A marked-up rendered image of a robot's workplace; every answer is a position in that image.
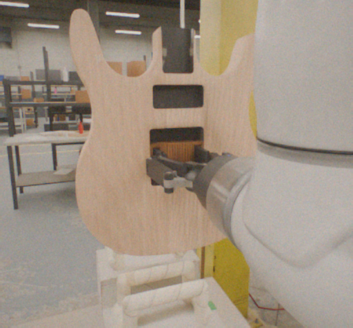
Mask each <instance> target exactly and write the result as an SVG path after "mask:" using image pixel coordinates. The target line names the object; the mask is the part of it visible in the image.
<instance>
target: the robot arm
mask: <svg viewBox="0 0 353 328"><path fill-rule="evenodd" d="M253 95H254V103H255V108H256V128H257V139H256V154H255V156H241V157H240V158H239V156H235V155H233V154H231V153H229V152H222V155H219V154H217V153H216V152H210V151H209V150H205V149H203V148H202V147H200V146H198V145H195V146H194V162H192V161H190V162H185V163H183V162H180V161H175V160H172V159H169V158H168V155H167V154H166V153H164V152H162V151H161V150H159V149H157V148H155V149H153V156H151V158H148V159H146V174H147V175H148V176H149V177H150V178H151V179H152V180H153V181H156V182H157V183H158V184H159V185H160V186H162V187H163V191H164V193H166V194H172V193H173V192H174V190H177V187H185V188H186V189H187V191H189V192H192V193H195V194H196V196H197V197H198V199H199V202H200V203H201V204H202V206H203V207H204V208H205V210H206V211H208V214H209V217H210V220H211V221H212V223H213V225H214V226H215V227H217V229H218V230H219V231H220V232H221V233H222V234H224V235H225V236H227V238H228V239H229V240H230V242H231V243H232V244H233V245H234V246H235V247H236V248H237V249H238V250H239V251H240V252H242V253H243V256H245V259H246V261H247V264H248V266H249V268H250V269H251V270H252V272H253V273H254V275H255V276H256V277H257V279H258V280H259V281H261V283H262V284H263V286H264V287H265V288H266V289H267V290H268V291H269V292H270V294H271V295H272V296H273V297H274V298H275V299H277V301H278V302H279V303H280V304H281V305H282V306H283V307H284V309H285V310H286V311H288V312H289V313H290V315H292V316H293V317H294V318H295V319H296V320H297V322H300V323H301V324H302V325H303V326H304V327H306V328H353V0H259V3H258V8H257V15H256V30H255V42H254V55H253Z"/></svg>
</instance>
